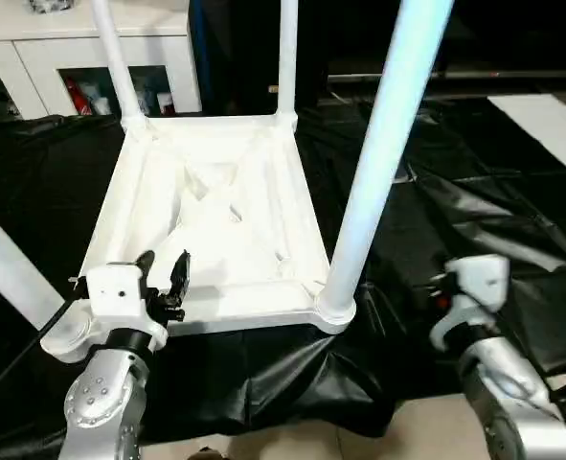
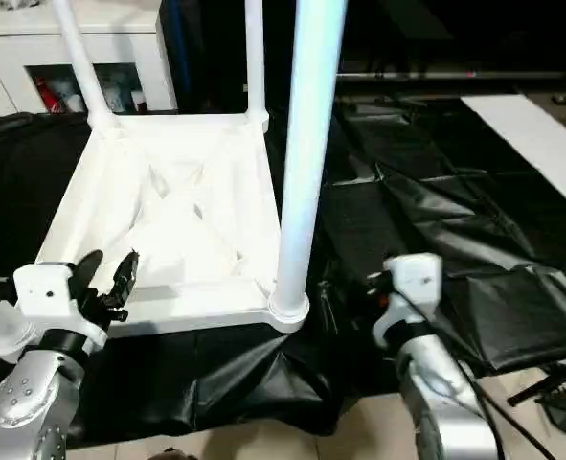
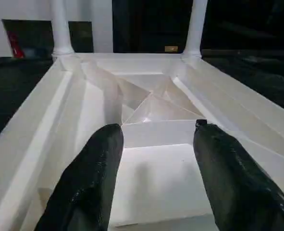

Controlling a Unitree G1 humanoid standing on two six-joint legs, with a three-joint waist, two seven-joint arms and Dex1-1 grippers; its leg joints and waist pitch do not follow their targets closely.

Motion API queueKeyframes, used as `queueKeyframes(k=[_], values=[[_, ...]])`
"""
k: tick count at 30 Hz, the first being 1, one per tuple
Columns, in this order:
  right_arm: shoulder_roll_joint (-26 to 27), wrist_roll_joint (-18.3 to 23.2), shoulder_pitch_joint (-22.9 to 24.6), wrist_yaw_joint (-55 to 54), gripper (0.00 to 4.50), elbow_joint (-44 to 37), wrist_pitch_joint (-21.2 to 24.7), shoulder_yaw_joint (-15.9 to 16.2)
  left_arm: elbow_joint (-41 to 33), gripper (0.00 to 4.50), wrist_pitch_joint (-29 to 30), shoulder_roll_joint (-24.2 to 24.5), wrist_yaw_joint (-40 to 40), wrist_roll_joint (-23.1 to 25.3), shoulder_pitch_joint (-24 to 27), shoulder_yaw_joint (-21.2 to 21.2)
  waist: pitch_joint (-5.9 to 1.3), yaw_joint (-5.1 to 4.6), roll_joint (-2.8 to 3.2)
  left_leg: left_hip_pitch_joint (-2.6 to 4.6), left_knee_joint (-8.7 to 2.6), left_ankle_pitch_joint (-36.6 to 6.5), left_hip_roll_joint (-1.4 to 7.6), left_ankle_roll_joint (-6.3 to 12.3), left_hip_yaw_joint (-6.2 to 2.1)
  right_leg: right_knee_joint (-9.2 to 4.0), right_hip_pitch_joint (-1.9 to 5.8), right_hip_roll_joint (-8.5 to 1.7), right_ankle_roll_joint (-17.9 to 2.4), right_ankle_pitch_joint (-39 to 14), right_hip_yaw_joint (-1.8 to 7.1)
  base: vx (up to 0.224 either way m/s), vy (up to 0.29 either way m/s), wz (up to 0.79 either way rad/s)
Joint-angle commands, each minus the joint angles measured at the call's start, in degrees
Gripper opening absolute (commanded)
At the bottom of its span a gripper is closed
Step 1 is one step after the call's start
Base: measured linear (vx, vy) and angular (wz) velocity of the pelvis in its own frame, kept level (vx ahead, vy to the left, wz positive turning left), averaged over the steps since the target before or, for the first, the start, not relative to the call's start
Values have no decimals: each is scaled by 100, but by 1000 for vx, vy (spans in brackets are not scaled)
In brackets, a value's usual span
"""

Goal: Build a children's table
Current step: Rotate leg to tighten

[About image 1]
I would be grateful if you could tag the white plastic table top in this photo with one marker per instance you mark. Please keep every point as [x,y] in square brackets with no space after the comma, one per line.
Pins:
[215,211]

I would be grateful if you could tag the white plastic table leg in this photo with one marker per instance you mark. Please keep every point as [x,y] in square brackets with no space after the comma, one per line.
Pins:
[115,62]
[287,57]
[10,264]
[388,144]

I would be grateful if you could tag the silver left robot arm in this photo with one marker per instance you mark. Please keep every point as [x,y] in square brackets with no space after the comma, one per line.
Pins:
[105,402]

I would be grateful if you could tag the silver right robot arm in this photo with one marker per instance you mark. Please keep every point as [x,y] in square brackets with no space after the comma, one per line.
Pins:
[512,402]

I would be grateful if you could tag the black mat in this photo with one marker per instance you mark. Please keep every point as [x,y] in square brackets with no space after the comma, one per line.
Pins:
[455,211]

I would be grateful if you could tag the black left robot foot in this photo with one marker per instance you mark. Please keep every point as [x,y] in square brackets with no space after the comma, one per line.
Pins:
[206,454]

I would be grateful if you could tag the white board corner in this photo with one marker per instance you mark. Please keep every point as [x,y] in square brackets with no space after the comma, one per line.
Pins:
[551,134]

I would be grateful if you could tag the small yellow label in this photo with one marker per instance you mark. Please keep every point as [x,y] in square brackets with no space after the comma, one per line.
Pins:
[273,91]

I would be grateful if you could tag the white cabinet with glass doors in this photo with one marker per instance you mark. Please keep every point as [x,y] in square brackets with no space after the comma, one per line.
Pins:
[72,48]

